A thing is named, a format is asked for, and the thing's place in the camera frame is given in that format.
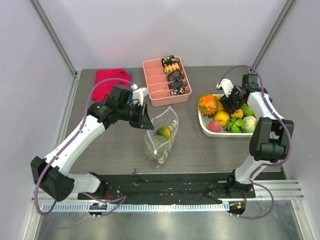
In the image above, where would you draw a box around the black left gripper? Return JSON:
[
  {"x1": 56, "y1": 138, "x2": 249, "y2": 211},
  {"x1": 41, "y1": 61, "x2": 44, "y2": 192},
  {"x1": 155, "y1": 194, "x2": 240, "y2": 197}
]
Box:
[{"x1": 118, "y1": 102, "x2": 155, "y2": 130}]

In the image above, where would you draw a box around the green bell pepper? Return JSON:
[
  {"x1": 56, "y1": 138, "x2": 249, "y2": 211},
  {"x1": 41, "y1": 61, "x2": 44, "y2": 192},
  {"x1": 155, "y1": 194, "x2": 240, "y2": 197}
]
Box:
[{"x1": 226, "y1": 117, "x2": 245, "y2": 133}]

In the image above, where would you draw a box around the clear polka dot zip bag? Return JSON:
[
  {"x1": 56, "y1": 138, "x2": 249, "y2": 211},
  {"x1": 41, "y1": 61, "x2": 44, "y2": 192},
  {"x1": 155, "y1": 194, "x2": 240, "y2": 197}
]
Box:
[{"x1": 144, "y1": 106, "x2": 179, "y2": 168}]

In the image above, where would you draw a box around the green netted melon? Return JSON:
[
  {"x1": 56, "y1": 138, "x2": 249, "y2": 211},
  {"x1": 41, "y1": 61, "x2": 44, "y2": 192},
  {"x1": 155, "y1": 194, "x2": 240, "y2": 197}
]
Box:
[{"x1": 148, "y1": 135, "x2": 167, "y2": 155}]

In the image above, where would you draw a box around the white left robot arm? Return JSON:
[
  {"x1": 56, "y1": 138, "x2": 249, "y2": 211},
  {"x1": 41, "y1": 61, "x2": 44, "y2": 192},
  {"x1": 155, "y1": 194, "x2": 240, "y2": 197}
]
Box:
[{"x1": 31, "y1": 84, "x2": 154, "y2": 202}]

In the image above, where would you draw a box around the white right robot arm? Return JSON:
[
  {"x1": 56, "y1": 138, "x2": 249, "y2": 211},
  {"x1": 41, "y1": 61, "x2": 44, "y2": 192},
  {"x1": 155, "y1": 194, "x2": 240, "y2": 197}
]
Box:
[{"x1": 216, "y1": 74, "x2": 294, "y2": 198}]

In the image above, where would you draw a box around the orange spiky fruit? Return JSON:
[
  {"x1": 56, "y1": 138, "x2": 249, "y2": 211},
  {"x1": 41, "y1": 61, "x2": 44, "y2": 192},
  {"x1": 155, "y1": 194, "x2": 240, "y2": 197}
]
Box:
[{"x1": 198, "y1": 94, "x2": 224, "y2": 116}]

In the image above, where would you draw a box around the pink peach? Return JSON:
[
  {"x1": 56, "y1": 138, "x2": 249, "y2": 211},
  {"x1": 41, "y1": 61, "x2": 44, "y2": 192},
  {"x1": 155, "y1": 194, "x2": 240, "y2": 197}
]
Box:
[{"x1": 207, "y1": 120, "x2": 223, "y2": 133}]

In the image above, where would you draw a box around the pale green cabbage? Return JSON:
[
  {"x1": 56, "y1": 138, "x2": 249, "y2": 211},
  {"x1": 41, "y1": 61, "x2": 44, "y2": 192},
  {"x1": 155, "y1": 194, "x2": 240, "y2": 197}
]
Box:
[{"x1": 243, "y1": 116, "x2": 258, "y2": 133}]

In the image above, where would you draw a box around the white perforated fruit basket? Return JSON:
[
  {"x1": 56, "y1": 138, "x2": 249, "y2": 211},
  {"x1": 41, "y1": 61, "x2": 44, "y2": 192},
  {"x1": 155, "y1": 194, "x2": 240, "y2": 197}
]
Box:
[{"x1": 197, "y1": 94, "x2": 258, "y2": 138}]

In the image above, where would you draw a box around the blue folded shirt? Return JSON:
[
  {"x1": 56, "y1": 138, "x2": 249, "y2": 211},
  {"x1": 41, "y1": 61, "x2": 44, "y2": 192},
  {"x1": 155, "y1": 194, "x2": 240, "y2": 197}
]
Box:
[{"x1": 95, "y1": 70, "x2": 134, "y2": 105}]

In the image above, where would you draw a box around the pink divided tray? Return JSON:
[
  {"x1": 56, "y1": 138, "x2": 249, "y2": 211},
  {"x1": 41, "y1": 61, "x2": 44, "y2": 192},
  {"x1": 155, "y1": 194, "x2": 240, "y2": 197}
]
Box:
[{"x1": 142, "y1": 55, "x2": 192, "y2": 107}]

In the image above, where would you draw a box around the dark sushi roll lower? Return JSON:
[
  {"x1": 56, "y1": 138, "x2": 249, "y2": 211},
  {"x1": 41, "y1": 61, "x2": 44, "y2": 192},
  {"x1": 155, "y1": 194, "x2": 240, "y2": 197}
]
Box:
[{"x1": 168, "y1": 79, "x2": 187, "y2": 90}]

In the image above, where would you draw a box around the red folded shirt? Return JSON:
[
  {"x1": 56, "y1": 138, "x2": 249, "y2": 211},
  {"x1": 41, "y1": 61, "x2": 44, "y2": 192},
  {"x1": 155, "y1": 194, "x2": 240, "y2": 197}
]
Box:
[{"x1": 91, "y1": 68, "x2": 132, "y2": 103}]

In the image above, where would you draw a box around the dark sushi roll middle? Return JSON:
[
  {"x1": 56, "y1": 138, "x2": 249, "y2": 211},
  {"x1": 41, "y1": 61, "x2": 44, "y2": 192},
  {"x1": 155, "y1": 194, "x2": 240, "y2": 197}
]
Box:
[{"x1": 167, "y1": 70, "x2": 184, "y2": 82}]

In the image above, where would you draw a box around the yellow patterned sushi roll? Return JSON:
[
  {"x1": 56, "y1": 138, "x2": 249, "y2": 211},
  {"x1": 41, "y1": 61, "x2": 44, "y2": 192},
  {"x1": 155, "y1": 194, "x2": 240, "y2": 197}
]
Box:
[{"x1": 163, "y1": 62, "x2": 180, "y2": 75}]

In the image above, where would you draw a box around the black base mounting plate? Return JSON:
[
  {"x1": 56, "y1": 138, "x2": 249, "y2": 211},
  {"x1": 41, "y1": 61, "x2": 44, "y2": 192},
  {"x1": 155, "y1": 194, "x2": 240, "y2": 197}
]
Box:
[{"x1": 91, "y1": 173, "x2": 256, "y2": 205}]

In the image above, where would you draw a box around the dark patterned sushi roll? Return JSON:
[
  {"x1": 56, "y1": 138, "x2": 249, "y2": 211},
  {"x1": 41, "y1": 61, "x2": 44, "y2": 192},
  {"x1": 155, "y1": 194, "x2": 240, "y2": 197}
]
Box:
[{"x1": 161, "y1": 55, "x2": 177, "y2": 67}]

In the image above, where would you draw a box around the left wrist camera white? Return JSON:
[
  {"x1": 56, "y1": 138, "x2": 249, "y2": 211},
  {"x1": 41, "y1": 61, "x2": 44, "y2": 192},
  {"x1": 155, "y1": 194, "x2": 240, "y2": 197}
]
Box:
[{"x1": 130, "y1": 84, "x2": 150, "y2": 106}]

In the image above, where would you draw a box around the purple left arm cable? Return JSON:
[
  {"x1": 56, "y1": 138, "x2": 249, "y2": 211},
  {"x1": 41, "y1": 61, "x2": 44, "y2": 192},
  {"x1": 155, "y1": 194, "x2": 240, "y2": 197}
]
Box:
[{"x1": 33, "y1": 77, "x2": 136, "y2": 216}]

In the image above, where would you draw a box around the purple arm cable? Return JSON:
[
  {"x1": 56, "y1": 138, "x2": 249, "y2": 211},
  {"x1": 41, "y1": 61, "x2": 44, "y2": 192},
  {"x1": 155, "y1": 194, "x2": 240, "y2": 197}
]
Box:
[
  {"x1": 219, "y1": 64, "x2": 293, "y2": 220},
  {"x1": 33, "y1": 77, "x2": 136, "y2": 216}
]

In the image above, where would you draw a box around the white slotted cable duct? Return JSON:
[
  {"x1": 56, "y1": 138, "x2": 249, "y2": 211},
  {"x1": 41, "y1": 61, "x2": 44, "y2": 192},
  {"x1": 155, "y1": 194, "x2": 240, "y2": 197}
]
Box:
[{"x1": 52, "y1": 201, "x2": 230, "y2": 213}]

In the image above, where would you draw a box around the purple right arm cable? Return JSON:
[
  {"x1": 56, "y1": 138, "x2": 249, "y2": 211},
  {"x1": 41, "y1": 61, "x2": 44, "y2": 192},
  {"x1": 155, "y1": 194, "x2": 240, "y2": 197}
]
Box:
[{"x1": 219, "y1": 64, "x2": 293, "y2": 220}]

